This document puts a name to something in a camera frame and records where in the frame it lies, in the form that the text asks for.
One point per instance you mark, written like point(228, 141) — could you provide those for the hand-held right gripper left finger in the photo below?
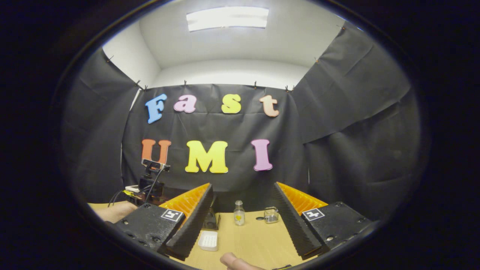
point(193, 225)

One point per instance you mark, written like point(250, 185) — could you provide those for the black backdrop cloth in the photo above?
point(210, 125)

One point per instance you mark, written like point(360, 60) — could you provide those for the metal mesh cutlery holder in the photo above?
point(271, 215)

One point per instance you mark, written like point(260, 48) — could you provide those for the large ceiling light panel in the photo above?
point(227, 18)

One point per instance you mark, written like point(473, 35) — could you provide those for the white toaster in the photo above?
point(132, 188)

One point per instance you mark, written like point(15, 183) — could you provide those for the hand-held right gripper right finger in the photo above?
point(294, 225)

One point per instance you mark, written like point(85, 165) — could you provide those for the black electric oven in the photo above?
point(212, 221)

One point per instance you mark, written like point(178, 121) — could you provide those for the glass bottle yellow label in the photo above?
point(239, 215)

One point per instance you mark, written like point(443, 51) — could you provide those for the white rectangular tray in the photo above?
point(208, 241)

